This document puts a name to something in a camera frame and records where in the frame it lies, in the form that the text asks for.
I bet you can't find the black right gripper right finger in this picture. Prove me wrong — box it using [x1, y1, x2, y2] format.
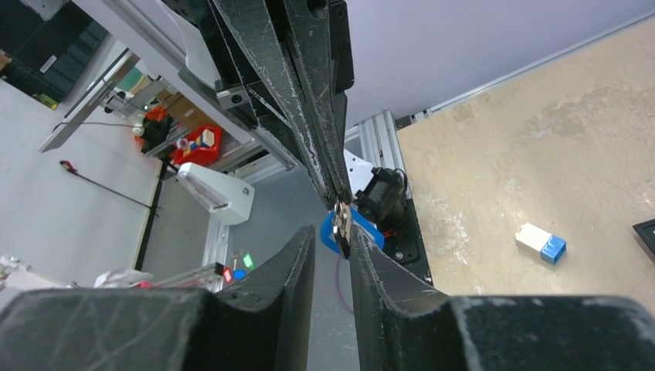
[350, 228, 654, 370]

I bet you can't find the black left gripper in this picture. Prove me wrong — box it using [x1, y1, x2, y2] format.
[164, 1, 355, 209]

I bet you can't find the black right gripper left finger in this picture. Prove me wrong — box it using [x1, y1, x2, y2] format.
[1, 226, 315, 370]

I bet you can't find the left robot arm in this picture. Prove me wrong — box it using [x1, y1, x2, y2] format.
[163, 1, 406, 234]

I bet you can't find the red bin with blocks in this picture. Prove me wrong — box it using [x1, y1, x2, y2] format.
[172, 125, 224, 166]

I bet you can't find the white cloth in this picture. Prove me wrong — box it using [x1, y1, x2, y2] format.
[93, 268, 153, 288]

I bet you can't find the white blue toy block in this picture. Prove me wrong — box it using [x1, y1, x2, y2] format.
[514, 223, 567, 265]

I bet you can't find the black white chessboard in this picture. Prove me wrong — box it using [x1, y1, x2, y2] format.
[633, 219, 654, 264]

